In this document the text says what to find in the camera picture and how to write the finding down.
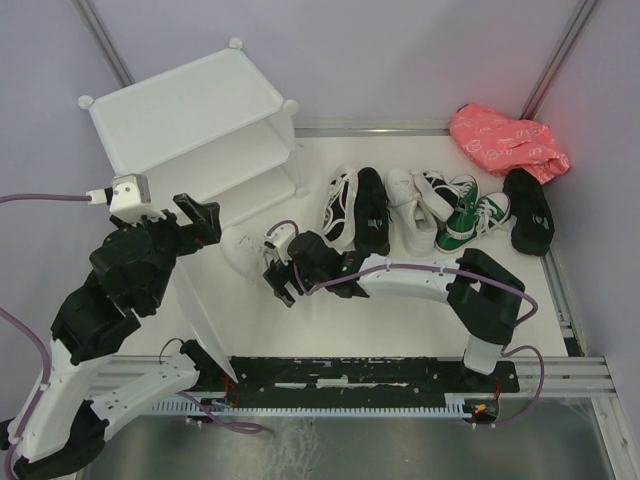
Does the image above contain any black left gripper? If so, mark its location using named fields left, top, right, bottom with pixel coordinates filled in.
left=115, top=191, right=224, bottom=307

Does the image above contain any white leather sneaker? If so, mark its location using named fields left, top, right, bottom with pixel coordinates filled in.
left=220, top=226, right=270, bottom=285
left=385, top=168, right=438, bottom=257

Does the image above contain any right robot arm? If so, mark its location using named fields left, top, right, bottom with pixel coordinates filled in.
left=263, top=226, right=526, bottom=391

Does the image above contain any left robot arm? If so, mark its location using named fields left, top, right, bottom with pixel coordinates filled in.
left=1, top=192, right=233, bottom=479

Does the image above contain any white plastic shoe cabinet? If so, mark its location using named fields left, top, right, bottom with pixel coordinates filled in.
left=76, top=37, right=310, bottom=384

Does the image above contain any black slip-on shoe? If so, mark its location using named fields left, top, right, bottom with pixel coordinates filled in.
left=503, top=168, right=555, bottom=257
left=354, top=167, right=390, bottom=256

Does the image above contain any black white canvas sneaker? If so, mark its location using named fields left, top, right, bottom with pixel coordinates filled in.
left=321, top=165, right=359, bottom=250

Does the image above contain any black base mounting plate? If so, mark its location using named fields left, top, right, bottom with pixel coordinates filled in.
left=190, top=357, right=520, bottom=406

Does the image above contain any green canvas sneaker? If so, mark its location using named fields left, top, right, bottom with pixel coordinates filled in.
left=435, top=174, right=480, bottom=253
left=474, top=192, right=511, bottom=237

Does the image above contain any pink patterned bag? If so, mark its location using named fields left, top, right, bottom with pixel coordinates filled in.
left=449, top=103, right=571, bottom=184

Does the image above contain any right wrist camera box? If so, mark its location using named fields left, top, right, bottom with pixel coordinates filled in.
left=264, top=224, right=298, bottom=242

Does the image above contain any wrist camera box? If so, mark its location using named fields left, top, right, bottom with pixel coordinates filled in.
left=86, top=174, right=153, bottom=224
left=264, top=224, right=298, bottom=242

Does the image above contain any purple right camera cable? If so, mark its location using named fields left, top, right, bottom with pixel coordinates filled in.
left=263, top=219, right=546, bottom=429

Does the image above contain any purple camera cable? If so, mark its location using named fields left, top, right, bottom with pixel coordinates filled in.
left=263, top=219, right=546, bottom=429
left=0, top=192, right=94, bottom=451

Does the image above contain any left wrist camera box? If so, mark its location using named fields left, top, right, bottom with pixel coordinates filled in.
left=86, top=174, right=153, bottom=224

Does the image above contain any aluminium frame rail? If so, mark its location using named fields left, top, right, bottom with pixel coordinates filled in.
left=294, top=118, right=449, bottom=138

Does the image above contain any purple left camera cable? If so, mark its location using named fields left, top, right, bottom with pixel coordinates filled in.
left=0, top=192, right=94, bottom=451

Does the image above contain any white slotted cable duct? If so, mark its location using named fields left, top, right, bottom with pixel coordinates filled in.
left=143, top=388, right=470, bottom=419

